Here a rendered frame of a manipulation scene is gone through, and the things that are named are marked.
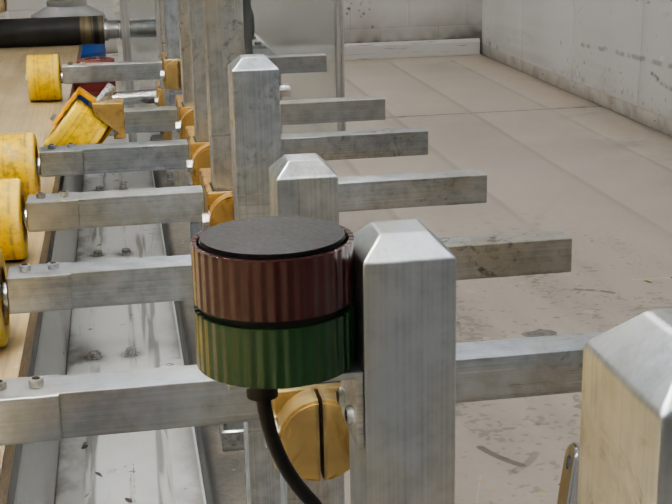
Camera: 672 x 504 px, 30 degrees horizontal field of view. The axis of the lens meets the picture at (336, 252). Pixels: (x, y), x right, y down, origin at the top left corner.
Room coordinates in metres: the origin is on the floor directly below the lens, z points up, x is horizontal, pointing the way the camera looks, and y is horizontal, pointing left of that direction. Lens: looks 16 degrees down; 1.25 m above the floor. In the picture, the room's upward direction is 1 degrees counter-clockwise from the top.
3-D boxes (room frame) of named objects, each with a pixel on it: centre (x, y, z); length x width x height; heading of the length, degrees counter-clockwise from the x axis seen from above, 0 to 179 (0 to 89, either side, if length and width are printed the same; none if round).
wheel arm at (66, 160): (1.48, 0.13, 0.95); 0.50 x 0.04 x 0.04; 100
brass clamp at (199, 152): (1.46, 0.15, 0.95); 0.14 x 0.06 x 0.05; 10
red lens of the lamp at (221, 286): (0.44, 0.02, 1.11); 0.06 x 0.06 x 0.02
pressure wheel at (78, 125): (1.70, 0.35, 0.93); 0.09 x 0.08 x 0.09; 100
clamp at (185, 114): (1.71, 0.19, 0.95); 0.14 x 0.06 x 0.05; 10
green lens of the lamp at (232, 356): (0.44, 0.02, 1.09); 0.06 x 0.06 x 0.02
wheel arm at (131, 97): (2.72, 0.31, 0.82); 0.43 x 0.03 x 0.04; 100
